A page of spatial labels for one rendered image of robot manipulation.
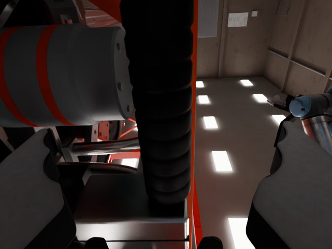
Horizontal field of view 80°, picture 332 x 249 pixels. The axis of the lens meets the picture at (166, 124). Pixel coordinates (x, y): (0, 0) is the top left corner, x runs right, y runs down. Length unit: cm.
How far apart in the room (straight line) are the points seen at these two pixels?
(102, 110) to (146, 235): 16
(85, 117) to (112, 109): 4
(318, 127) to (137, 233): 81
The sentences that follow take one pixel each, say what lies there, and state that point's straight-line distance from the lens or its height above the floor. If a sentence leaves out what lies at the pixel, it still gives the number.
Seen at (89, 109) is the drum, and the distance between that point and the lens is 27.
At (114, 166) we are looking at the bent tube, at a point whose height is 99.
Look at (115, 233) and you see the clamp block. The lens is 18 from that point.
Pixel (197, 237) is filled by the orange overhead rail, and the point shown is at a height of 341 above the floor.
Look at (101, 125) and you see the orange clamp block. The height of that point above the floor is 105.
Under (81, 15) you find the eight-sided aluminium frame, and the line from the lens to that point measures 56.
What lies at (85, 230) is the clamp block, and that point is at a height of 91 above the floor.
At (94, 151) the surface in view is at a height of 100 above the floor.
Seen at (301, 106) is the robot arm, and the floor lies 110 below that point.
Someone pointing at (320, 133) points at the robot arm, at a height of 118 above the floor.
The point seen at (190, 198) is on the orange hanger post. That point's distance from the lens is 112.
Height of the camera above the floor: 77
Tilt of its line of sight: 30 degrees up
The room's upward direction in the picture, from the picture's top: 177 degrees clockwise
